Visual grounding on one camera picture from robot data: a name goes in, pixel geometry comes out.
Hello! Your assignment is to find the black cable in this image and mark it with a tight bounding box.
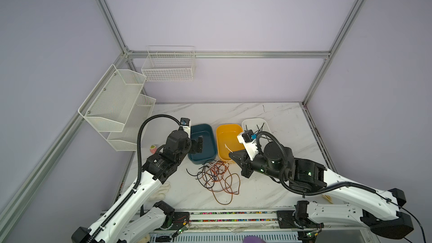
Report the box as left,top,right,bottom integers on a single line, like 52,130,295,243
245,123,267,134

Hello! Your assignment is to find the white wire wall basket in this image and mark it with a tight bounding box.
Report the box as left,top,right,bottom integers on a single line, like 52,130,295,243
141,46,196,82

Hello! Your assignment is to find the lower white mesh shelf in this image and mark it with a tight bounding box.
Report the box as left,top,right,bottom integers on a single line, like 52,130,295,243
107,94,156,151

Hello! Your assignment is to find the purple object at edge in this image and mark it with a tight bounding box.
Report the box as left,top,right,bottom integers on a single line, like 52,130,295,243
243,236,266,243

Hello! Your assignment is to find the small pink green ball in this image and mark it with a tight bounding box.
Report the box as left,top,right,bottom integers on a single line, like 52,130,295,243
149,145,158,154

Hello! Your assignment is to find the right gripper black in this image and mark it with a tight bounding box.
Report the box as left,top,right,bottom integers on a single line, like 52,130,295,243
225,147,284,180

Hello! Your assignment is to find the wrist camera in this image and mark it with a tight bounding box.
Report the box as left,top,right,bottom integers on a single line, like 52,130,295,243
180,118,191,136
237,130,259,161

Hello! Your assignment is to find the yellow plastic bin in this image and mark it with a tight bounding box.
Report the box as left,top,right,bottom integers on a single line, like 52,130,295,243
216,124,245,162

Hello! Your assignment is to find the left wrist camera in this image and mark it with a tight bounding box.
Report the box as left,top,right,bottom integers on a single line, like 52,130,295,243
180,118,191,136

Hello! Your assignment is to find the upper white mesh shelf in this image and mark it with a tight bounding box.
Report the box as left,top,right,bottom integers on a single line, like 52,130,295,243
78,65,146,132

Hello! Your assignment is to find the dark teal plastic bin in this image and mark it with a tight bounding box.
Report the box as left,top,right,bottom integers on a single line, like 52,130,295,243
188,124,217,164

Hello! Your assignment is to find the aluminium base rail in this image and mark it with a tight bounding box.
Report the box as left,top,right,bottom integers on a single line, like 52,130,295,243
114,206,372,234

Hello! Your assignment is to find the white mesh shelf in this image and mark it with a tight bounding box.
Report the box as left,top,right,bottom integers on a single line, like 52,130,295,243
107,94,156,151
78,65,146,132

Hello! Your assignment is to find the white work glove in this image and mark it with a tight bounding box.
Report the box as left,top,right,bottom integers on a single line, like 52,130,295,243
147,181,171,201

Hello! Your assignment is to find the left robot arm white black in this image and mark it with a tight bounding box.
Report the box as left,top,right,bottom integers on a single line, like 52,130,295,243
72,114,203,243

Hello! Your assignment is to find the white plastic bin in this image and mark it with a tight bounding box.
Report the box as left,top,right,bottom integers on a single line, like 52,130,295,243
241,118,271,134

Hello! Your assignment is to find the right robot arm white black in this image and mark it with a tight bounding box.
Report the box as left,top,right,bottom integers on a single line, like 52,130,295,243
228,130,419,241

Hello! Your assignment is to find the red cable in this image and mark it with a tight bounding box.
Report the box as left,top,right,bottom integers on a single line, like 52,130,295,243
197,160,241,206

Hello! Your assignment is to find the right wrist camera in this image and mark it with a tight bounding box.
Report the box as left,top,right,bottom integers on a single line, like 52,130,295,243
237,130,259,161

